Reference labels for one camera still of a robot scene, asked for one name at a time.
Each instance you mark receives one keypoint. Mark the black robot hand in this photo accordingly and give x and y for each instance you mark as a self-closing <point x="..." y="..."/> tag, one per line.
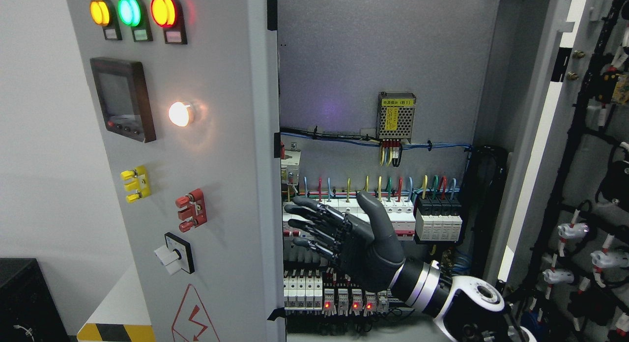
<point x="369" y="252"/>

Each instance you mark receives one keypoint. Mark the grey cabinet door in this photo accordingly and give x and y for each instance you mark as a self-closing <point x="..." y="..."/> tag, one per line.
<point x="228" y="72"/>
<point x="566" y="261"/>

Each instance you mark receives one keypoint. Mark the black white robot arm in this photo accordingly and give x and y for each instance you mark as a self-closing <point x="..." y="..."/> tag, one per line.
<point x="466" y="309"/>

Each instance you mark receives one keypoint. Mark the red indicator light left door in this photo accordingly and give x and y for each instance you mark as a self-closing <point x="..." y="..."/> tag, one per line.
<point x="168" y="15"/>

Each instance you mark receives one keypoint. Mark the green indicator light left door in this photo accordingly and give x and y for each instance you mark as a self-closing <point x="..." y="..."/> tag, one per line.
<point x="133" y="14"/>

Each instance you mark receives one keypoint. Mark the yellow indicator light left door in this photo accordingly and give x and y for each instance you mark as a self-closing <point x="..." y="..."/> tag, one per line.
<point x="104" y="14"/>

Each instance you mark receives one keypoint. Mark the black white surge protector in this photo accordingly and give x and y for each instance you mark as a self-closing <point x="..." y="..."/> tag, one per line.
<point x="437" y="220"/>

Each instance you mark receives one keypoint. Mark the lower relay module row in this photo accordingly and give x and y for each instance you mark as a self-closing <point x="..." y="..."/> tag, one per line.
<point x="327" y="292"/>

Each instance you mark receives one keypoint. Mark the metal mesh power supply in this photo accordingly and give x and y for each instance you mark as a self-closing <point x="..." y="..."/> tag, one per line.
<point x="396" y="113"/>

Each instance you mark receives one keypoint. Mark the red terminal connector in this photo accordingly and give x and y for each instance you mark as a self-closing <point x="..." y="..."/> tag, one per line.
<point x="192" y="210"/>

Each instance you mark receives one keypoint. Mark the red electrical warning sticker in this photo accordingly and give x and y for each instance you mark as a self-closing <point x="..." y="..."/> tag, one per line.
<point x="192" y="322"/>

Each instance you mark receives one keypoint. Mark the white indicator light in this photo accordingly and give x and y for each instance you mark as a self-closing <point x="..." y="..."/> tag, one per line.
<point x="181" y="114"/>

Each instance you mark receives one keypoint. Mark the yellow terminal connector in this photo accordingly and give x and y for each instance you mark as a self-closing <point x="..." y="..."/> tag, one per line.
<point x="136" y="182"/>

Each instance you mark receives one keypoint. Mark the black digital power meter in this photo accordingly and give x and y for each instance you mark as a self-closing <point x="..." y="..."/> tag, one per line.
<point x="123" y="96"/>

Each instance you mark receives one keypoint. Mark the black box lower left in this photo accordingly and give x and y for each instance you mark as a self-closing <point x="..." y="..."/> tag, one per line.
<point x="27" y="309"/>

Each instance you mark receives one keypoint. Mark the white rotary selector switch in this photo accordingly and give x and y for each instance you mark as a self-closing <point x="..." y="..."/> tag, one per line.
<point x="176" y="255"/>

